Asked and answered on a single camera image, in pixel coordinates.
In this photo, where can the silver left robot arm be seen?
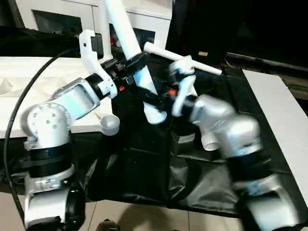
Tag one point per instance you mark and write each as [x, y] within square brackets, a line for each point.
[53, 125]

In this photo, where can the black cabinet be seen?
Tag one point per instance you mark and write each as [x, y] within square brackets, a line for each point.
[250, 24]

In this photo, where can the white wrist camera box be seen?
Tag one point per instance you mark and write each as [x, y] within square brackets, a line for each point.
[94, 48]
[183, 82]

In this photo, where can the white plastic table leg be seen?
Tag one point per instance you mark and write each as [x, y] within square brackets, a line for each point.
[104, 19]
[125, 33]
[210, 143]
[163, 52]

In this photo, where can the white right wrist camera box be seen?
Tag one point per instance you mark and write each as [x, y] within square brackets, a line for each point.
[183, 82]

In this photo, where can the white sideboard with glass doors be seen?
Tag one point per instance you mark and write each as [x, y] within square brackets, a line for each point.
[72, 17]

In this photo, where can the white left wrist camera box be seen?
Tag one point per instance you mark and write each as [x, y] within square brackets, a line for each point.
[94, 48]

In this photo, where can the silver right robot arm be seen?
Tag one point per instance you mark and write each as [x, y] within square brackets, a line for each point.
[231, 134]

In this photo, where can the black mat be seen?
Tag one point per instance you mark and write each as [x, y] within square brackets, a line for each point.
[144, 168]

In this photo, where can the small yellow label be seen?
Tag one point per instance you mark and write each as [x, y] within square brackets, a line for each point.
[203, 54]

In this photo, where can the white plastic table top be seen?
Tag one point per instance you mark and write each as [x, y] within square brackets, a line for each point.
[29, 86]

